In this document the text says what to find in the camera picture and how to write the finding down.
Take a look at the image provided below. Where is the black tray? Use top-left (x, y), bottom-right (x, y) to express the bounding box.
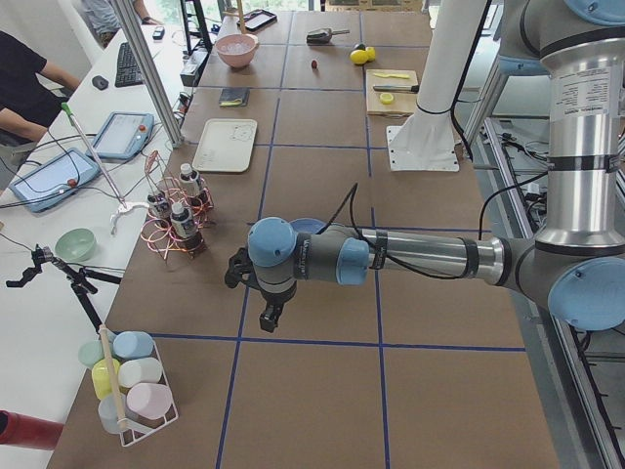
top-left (243, 9), bottom-right (277, 32)

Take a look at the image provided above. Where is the copper wire bottle rack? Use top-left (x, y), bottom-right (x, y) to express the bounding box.
top-left (141, 150), bottom-right (214, 259)

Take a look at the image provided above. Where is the tea bottle back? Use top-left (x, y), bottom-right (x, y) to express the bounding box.
top-left (180, 163), bottom-right (204, 200)

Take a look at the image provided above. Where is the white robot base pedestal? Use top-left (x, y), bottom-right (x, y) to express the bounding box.
top-left (388, 0), bottom-right (490, 172)

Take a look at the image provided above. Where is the yellow cup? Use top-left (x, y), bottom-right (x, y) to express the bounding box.
top-left (91, 359), bottom-right (112, 401)

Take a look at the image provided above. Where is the teach pendant tablet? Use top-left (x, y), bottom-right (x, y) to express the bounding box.
top-left (9, 148), bottom-right (100, 213)
top-left (92, 111), bottom-right (155, 161)

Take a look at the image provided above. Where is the tea bottle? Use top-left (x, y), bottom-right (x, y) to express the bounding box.
top-left (170, 201), bottom-right (204, 252)
top-left (147, 192), bottom-right (171, 220)
top-left (180, 163), bottom-right (204, 200)

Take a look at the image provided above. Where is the cream bear tray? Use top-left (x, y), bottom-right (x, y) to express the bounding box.
top-left (191, 118), bottom-right (258, 173)

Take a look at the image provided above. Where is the steel knife handle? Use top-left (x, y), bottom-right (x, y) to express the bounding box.
top-left (372, 85), bottom-right (420, 94)

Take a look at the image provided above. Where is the far teach pendant tablet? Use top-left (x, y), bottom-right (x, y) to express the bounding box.
top-left (92, 111), bottom-right (155, 161)

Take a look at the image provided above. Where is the pink cup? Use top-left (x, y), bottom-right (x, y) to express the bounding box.
top-left (126, 383), bottom-right (173, 420)

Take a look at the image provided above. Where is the seated person black shirt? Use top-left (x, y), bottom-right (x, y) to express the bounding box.
top-left (1, 31), bottom-right (80, 145)

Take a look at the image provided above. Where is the wooden stand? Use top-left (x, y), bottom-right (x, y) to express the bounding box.
top-left (236, 0), bottom-right (247, 34)

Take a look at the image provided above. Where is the lemon half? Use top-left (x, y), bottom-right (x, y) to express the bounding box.
top-left (379, 92), bottom-right (395, 106)

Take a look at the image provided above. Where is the white cup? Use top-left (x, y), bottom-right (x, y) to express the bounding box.
top-left (118, 357), bottom-right (163, 389)

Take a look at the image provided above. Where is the yellow plastic knife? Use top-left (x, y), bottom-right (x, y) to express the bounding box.
top-left (373, 72), bottom-right (410, 79)

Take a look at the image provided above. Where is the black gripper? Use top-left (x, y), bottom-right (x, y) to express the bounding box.
top-left (225, 247), bottom-right (283, 332)

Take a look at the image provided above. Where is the blue plate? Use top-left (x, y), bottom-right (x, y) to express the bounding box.
top-left (290, 218), bottom-right (325, 235)

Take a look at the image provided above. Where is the red cylinder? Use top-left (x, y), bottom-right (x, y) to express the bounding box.
top-left (1, 410), bottom-right (64, 450)

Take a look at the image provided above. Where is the tea bottle middle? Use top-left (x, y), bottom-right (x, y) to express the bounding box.
top-left (147, 192), bottom-right (171, 220)

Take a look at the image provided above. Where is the wooden cutting board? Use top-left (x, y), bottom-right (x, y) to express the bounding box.
top-left (365, 69), bottom-right (419, 115)

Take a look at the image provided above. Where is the pale blue cup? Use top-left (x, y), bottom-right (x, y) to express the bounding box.
top-left (98, 394), bottom-right (123, 435)

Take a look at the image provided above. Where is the white wire cup rack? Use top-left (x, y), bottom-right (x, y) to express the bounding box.
top-left (91, 325), bottom-right (179, 448)

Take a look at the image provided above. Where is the yellow lemon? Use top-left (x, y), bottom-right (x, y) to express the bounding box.
top-left (350, 49), bottom-right (369, 65)
top-left (365, 47), bottom-right (376, 62)

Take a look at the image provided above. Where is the green cup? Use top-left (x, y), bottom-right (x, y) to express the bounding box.
top-left (78, 340), bottom-right (104, 369)

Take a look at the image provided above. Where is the black tripod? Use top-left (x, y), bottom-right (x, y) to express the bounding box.
top-left (5, 244), bottom-right (123, 336)

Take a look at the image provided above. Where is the near teach pendant tablet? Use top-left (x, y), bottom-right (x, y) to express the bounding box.
top-left (9, 148), bottom-right (100, 213)

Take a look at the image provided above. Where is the grey folded cloth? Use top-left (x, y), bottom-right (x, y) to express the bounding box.
top-left (219, 87), bottom-right (250, 107)

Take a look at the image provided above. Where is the black keyboard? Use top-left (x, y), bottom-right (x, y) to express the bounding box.
top-left (114, 42), bottom-right (144, 88)

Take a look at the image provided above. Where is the computer mouse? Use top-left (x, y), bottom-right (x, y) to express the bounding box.
top-left (92, 75), bottom-right (108, 91)

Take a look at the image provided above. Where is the grabber stick tool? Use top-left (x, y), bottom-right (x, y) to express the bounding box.
top-left (61, 103), bottom-right (149, 235)

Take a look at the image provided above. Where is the metal scoop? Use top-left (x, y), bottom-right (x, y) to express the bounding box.
top-left (306, 28), bottom-right (351, 45)

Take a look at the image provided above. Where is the pink bowl with ice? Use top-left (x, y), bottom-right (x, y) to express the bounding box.
top-left (215, 34), bottom-right (260, 68)

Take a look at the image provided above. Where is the aluminium frame post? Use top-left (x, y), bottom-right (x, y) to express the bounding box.
top-left (112, 0), bottom-right (184, 149)

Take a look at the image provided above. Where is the green bowl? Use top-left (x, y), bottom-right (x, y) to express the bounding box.
top-left (54, 228), bottom-right (97, 263)

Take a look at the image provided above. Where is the tea bottle front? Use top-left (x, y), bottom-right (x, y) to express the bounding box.
top-left (170, 201), bottom-right (204, 252)

